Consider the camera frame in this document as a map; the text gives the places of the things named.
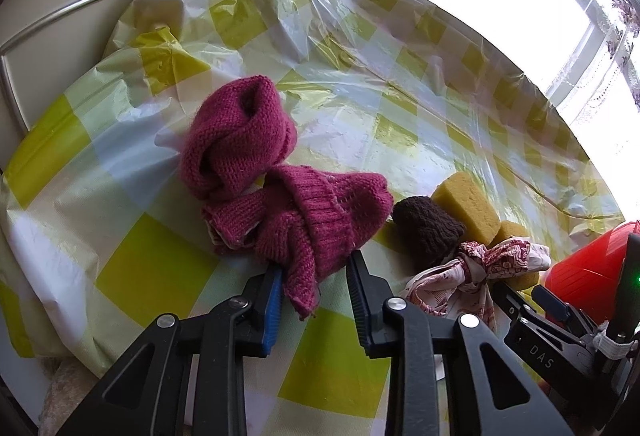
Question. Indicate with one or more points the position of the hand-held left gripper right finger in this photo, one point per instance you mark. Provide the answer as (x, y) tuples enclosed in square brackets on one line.
[(357, 296)]

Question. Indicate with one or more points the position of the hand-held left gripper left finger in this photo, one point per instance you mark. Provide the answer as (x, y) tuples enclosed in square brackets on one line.
[(272, 311)]

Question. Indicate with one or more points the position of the maroon knitted sock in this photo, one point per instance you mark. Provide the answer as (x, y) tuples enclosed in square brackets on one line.
[(235, 141), (320, 211)]

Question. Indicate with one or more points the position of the yellow checked plastic tablecloth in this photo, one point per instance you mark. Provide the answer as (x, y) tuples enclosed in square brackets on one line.
[(350, 66)]

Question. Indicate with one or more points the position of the red thermos flask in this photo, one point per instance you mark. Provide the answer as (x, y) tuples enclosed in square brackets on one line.
[(585, 266)]

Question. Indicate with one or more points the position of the brown knitted sock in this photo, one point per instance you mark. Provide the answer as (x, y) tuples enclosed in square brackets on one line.
[(425, 226)]

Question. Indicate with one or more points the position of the yellow sponge block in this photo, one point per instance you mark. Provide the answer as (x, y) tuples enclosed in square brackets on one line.
[(467, 208), (512, 232)]

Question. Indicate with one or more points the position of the white headboard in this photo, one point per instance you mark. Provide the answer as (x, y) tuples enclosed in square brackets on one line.
[(50, 16)]

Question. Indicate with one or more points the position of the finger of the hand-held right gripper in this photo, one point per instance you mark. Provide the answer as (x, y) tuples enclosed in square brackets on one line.
[(550, 303), (515, 306)]

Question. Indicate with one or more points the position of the floral patterned cloth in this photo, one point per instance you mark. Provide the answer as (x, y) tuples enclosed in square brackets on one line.
[(480, 261)]

